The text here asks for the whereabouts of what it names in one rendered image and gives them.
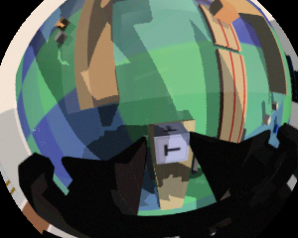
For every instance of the blue cylinder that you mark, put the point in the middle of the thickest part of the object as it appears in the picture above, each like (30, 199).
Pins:
(275, 128)

